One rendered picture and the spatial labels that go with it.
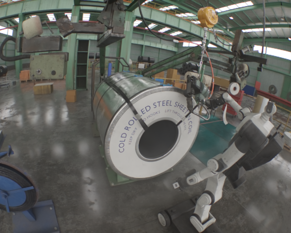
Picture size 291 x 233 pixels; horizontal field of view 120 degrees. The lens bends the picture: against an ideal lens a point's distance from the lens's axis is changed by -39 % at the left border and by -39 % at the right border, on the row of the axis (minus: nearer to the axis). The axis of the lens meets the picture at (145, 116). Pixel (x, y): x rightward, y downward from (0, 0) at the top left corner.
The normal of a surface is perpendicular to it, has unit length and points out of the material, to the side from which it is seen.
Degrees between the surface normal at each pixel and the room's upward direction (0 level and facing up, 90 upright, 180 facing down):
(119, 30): 90
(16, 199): 90
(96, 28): 90
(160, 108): 90
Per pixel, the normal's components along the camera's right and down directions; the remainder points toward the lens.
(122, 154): 0.42, 0.39
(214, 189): -0.90, 0.06
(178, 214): 0.38, -0.37
